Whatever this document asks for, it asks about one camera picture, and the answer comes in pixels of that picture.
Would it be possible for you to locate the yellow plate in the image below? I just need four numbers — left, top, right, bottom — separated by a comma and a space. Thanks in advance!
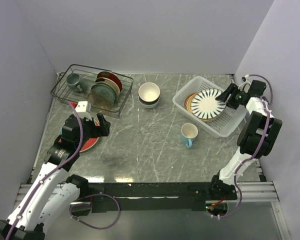
184, 92, 223, 123

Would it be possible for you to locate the white plastic perforated bin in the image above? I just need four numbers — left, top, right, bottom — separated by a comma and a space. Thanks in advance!
172, 76, 247, 138

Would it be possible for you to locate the cream plate in rack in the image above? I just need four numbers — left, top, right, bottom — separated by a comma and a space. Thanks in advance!
95, 77, 121, 97

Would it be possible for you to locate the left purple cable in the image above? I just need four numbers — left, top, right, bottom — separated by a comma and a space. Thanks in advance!
4, 101, 121, 240

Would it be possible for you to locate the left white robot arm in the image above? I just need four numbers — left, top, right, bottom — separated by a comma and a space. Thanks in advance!
0, 112, 111, 240

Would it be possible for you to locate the teal patterned plate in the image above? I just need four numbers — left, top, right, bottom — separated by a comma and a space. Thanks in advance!
91, 84, 117, 103

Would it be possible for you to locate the black wire dish rack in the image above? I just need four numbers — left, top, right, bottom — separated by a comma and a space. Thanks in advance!
50, 64, 134, 118

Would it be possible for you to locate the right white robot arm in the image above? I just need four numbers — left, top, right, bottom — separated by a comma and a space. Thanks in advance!
208, 80, 283, 200

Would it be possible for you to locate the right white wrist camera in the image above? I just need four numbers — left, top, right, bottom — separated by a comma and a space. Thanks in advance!
238, 74, 252, 93

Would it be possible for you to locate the blue striped white plate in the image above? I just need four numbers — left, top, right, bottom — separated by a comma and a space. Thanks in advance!
190, 88, 227, 119

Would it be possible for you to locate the grey ceramic mug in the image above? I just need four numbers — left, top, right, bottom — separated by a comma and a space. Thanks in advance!
66, 73, 84, 93

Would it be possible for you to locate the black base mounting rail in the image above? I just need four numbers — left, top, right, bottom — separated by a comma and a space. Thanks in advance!
57, 181, 228, 213

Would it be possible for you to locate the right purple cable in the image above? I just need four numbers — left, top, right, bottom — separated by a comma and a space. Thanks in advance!
214, 73, 275, 221

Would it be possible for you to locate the light blue mug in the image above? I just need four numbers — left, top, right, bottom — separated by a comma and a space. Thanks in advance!
180, 123, 199, 148

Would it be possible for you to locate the dark red plate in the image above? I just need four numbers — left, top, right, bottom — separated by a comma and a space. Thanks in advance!
97, 71, 123, 91

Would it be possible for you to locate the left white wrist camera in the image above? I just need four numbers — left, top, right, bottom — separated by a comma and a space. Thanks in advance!
75, 101, 93, 121

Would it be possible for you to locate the purple cable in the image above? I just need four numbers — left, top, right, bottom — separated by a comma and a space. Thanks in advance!
4, 101, 121, 240
214, 73, 275, 221

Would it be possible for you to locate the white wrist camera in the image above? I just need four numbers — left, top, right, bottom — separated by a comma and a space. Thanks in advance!
75, 101, 93, 121
238, 74, 252, 93

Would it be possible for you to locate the clear brown glass plate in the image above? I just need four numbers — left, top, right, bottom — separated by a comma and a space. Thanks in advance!
86, 92, 112, 111

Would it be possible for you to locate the white top bowl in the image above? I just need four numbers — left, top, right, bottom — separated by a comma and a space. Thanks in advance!
138, 82, 161, 102

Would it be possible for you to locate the dark striped bottom bowl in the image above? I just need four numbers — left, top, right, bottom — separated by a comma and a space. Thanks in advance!
138, 97, 160, 109

